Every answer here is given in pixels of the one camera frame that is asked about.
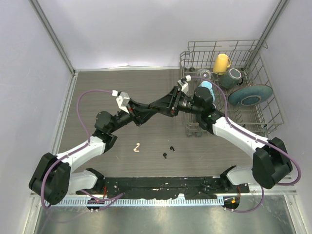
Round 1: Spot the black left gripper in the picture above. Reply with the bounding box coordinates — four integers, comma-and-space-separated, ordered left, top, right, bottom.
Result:
109, 98, 157, 134

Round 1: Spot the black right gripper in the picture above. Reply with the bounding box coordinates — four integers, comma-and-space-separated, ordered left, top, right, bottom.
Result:
151, 87, 201, 118

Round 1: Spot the black gold-trimmed earbud case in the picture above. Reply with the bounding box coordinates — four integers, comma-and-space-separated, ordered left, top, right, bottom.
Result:
148, 105, 157, 110

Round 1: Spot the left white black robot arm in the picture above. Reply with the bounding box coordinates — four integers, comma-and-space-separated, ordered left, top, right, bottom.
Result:
29, 100, 160, 205

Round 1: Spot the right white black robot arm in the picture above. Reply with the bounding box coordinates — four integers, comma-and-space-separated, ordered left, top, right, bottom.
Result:
149, 86, 293, 193

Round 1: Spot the beige earbud pair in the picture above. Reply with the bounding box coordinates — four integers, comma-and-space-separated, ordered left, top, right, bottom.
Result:
133, 142, 140, 153

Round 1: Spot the light blue mug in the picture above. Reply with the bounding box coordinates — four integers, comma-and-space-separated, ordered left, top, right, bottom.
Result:
199, 81, 215, 102

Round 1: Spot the clear drinking glass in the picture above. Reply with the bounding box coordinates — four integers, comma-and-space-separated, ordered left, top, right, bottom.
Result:
196, 68, 212, 80

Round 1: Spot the yellow mug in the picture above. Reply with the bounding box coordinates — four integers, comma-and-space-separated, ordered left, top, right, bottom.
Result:
213, 54, 232, 75

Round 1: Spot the grey-green mug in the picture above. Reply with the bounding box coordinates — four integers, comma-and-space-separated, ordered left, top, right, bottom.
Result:
219, 68, 243, 89

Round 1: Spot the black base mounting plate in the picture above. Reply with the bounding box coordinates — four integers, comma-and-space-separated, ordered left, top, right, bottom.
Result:
86, 176, 250, 200

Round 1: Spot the teal ceramic plate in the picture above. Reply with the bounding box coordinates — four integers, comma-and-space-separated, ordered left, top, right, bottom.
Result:
228, 84, 273, 107

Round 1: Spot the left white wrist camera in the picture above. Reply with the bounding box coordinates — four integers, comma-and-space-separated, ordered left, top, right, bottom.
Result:
112, 90, 130, 113

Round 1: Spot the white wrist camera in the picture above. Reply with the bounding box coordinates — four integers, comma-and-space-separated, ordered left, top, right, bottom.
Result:
177, 75, 192, 94
112, 90, 130, 113

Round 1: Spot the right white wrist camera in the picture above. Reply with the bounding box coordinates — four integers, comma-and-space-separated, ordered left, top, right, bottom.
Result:
177, 75, 192, 94

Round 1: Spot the grey wire dish rack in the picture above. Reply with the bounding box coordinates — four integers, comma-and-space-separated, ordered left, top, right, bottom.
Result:
179, 39, 284, 136

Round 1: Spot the white slotted cable duct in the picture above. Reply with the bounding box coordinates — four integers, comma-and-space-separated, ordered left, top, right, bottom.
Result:
56, 196, 224, 207

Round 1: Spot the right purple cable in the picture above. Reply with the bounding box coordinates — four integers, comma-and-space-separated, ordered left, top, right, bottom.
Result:
191, 76, 302, 213

